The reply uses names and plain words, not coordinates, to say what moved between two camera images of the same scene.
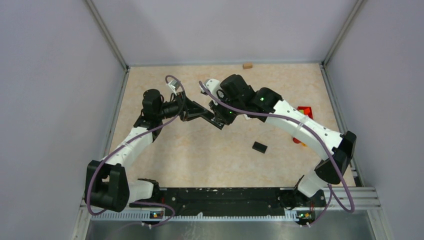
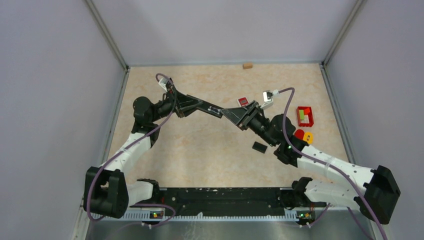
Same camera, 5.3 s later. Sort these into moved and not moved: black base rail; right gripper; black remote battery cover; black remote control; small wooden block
Moved: black remote control; right gripper
Not moved: black base rail; small wooden block; black remote battery cover
